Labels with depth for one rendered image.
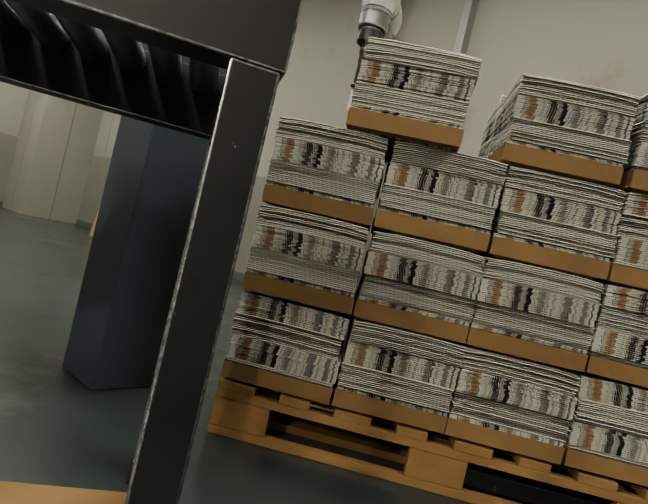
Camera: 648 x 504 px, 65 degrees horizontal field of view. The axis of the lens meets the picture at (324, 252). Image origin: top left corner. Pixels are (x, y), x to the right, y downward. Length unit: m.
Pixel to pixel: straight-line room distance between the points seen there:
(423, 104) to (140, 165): 0.77
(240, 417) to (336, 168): 0.67
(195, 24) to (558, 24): 3.78
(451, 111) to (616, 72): 2.67
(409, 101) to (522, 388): 0.75
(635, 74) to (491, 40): 1.07
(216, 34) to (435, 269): 0.89
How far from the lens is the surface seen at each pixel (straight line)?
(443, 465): 1.38
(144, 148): 1.50
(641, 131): 1.48
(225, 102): 0.51
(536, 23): 4.26
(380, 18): 1.56
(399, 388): 1.31
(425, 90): 1.32
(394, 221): 1.27
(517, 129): 1.36
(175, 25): 0.53
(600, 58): 3.98
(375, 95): 1.32
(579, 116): 1.42
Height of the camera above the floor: 0.52
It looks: level
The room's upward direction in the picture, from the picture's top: 13 degrees clockwise
